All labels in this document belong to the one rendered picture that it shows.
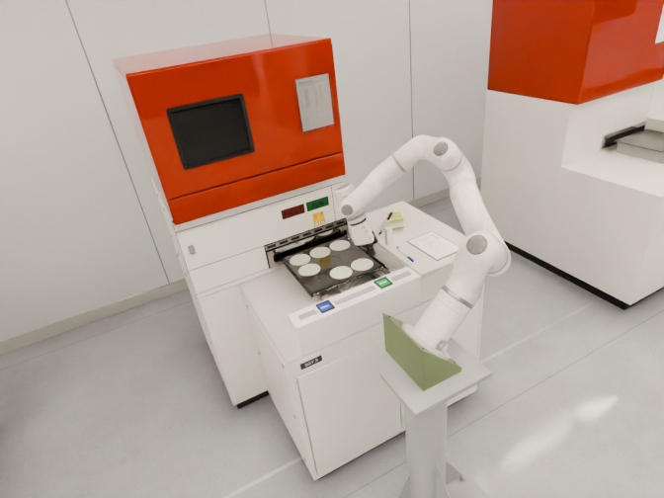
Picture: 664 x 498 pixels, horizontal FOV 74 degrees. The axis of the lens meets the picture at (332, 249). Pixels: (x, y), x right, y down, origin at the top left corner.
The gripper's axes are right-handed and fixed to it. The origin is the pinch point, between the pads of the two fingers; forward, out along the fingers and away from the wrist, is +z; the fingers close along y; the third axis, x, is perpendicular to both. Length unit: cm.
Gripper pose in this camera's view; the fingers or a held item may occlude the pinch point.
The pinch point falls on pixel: (371, 252)
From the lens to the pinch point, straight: 196.1
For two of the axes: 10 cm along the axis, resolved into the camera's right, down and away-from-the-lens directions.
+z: 4.0, 8.6, 3.0
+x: 5.0, -4.9, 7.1
